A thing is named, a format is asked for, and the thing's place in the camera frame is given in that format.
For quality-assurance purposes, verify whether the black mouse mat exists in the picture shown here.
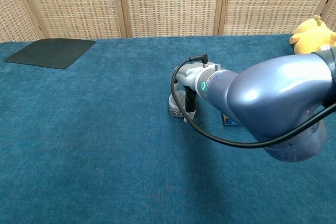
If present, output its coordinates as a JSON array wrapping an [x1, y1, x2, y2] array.
[[4, 38, 96, 70]]

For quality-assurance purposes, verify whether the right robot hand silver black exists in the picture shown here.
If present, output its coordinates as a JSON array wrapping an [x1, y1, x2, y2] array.
[[172, 64, 203, 123]]

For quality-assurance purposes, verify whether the woven wooden folding screen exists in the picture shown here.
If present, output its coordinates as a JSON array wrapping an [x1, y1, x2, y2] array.
[[0, 0, 336, 44]]

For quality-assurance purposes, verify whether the clear round plastic container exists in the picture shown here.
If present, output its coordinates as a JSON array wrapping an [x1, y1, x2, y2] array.
[[167, 90, 188, 120]]

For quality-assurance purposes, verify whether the blue table cloth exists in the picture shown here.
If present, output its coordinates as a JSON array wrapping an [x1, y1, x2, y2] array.
[[0, 34, 336, 224]]

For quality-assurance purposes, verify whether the yellow plush toy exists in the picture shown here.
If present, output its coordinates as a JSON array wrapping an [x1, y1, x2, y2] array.
[[289, 15, 336, 55]]

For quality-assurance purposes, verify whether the yellow and blue snack box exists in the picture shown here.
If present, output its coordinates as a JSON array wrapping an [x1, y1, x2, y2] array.
[[221, 112, 241, 127]]

